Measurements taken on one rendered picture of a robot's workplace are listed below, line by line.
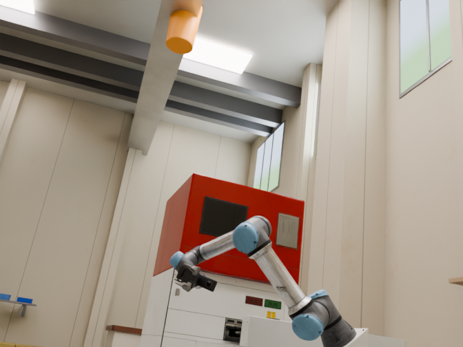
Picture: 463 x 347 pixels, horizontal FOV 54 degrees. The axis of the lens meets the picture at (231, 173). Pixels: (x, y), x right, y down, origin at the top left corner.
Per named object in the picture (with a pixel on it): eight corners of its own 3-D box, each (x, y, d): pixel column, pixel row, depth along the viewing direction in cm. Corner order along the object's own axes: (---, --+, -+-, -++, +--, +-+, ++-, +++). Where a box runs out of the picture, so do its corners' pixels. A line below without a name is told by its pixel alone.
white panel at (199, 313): (162, 336, 263) (173, 266, 278) (288, 354, 287) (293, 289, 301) (163, 336, 261) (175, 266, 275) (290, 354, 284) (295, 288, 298)
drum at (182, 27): (191, 59, 623) (199, 18, 647) (198, 40, 583) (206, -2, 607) (160, 50, 614) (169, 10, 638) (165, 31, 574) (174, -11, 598)
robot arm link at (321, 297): (343, 309, 198) (326, 282, 200) (335, 323, 186) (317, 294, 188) (320, 319, 204) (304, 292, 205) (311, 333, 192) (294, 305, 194)
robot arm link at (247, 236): (336, 319, 188) (259, 211, 196) (326, 337, 174) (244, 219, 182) (313, 332, 193) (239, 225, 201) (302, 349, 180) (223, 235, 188)
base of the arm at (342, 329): (362, 330, 192) (350, 309, 193) (340, 351, 184) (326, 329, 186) (342, 332, 205) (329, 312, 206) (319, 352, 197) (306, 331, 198)
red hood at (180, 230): (151, 277, 338) (167, 200, 359) (253, 295, 361) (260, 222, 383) (177, 265, 271) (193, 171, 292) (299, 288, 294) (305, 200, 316)
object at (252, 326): (238, 345, 221) (242, 315, 226) (337, 359, 237) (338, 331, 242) (246, 346, 213) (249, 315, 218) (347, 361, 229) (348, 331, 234)
